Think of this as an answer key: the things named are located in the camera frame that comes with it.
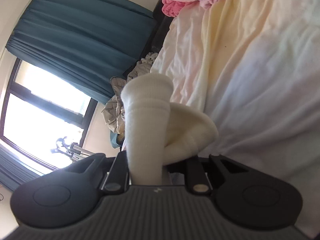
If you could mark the teal cloth on sofa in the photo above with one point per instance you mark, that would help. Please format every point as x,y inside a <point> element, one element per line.
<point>116,139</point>

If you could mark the teal curtain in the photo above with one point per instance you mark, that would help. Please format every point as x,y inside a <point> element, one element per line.
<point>84,42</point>
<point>14,173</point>

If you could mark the pastel bed sheet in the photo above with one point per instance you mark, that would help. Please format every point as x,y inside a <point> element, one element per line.
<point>252,66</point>

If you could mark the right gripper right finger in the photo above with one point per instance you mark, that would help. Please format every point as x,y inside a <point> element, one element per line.
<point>195,179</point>

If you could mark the right teal curtain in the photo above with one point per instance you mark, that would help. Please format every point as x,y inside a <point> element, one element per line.
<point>84,42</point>

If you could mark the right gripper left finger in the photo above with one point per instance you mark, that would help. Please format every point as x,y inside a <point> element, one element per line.
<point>117,176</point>

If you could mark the black leather sofa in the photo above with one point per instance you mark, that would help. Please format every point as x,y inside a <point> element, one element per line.
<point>160,30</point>

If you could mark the beige quilted jacket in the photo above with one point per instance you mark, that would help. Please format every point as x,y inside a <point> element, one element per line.
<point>114,110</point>

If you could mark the black framed window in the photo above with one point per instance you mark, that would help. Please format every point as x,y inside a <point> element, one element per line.
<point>40,108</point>

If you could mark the garment steamer stand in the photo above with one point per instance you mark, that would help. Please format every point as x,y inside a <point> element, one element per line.
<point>72,151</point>

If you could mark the left teal curtain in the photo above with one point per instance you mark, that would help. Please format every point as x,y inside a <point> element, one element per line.
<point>14,173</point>

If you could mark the hot pink fluffy cloth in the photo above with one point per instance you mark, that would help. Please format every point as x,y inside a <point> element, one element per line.
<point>172,8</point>

